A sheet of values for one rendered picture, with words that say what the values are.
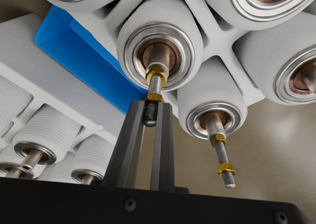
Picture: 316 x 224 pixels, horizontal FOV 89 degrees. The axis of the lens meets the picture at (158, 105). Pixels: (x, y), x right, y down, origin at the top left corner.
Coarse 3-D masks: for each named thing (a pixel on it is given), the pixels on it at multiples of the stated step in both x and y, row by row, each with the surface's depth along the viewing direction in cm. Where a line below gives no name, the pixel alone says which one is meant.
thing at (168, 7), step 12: (144, 0) 24; (156, 0) 18; (168, 0) 18; (180, 0) 22; (144, 12) 15; (156, 12) 15; (168, 12) 15; (180, 12) 15; (132, 24) 15; (180, 24) 15; (192, 24) 15; (120, 36) 16; (192, 36) 16; (120, 48) 17; (120, 60) 18; (192, 72) 18; (180, 84) 19
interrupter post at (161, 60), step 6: (150, 54) 17; (156, 54) 16; (162, 54) 16; (150, 60) 15; (156, 60) 15; (162, 60) 15; (168, 60) 16; (150, 66) 15; (156, 66) 15; (162, 66) 15; (168, 66) 15; (168, 72) 15
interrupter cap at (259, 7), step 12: (240, 0) 13; (252, 0) 13; (264, 0) 13; (276, 0) 13; (288, 0) 13; (300, 0) 13; (240, 12) 14; (252, 12) 14; (264, 12) 14; (276, 12) 14; (288, 12) 13
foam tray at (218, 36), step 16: (128, 0) 20; (192, 0) 20; (80, 16) 22; (96, 16) 22; (112, 16) 21; (128, 16) 30; (208, 16) 21; (96, 32) 23; (112, 32) 23; (208, 32) 22; (224, 32) 22; (240, 32) 22; (112, 48) 24; (208, 48) 23; (224, 48) 23; (240, 64) 25; (240, 80) 26; (176, 96) 31; (256, 96) 28; (176, 112) 32
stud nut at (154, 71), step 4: (152, 68) 14; (156, 68) 14; (160, 68) 14; (148, 72) 14; (152, 72) 14; (156, 72) 14; (160, 72) 14; (164, 72) 14; (148, 76) 14; (160, 76) 14; (164, 76) 14; (148, 80) 14; (164, 80) 14; (148, 84) 14; (164, 84) 14
